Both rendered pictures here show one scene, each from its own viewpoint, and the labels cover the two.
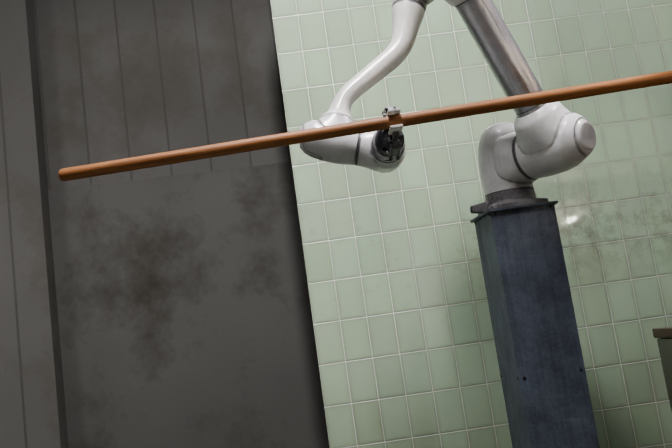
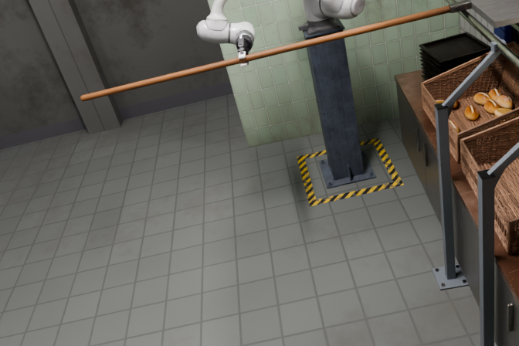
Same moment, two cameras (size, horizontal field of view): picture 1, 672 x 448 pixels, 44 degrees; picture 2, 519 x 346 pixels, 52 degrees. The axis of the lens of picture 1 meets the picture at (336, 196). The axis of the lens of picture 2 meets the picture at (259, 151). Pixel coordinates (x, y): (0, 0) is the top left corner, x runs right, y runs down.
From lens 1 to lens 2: 1.49 m
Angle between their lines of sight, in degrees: 42
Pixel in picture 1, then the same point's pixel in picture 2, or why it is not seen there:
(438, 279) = (289, 28)
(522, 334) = (323, 95)
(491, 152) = (308, 0)
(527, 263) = (327, 61)
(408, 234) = (271, 4)
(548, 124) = (336, 1)
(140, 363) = (134, 40)
